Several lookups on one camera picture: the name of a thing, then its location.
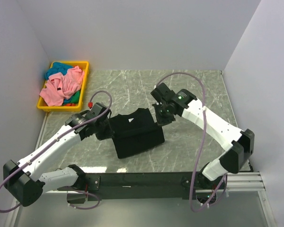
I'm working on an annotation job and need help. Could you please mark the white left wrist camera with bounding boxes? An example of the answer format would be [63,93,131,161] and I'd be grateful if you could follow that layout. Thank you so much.
[88,102,96,109]

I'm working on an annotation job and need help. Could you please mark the teal blue t shirt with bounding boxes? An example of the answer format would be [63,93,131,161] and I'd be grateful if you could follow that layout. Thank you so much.
[44,62,73,80]

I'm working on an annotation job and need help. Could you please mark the aluminium extrusion rail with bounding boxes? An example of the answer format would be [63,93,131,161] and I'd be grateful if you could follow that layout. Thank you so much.
[227,172,266,192]

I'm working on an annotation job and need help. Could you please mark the black t shirt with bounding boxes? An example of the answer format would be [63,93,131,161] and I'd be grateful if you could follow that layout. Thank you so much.
[109,108,165,159]

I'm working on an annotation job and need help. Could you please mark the pink t shirt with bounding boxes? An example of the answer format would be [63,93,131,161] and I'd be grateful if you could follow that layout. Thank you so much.
[39,66,85,106]

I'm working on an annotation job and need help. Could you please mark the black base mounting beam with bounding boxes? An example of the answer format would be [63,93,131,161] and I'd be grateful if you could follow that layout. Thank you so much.
[75,172,192,200]

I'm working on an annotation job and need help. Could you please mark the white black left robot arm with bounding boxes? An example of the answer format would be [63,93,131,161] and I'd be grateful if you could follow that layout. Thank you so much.
[3,103,111,207]

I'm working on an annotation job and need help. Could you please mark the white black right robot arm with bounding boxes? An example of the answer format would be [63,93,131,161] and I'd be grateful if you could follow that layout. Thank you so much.
[151,83,255,189]

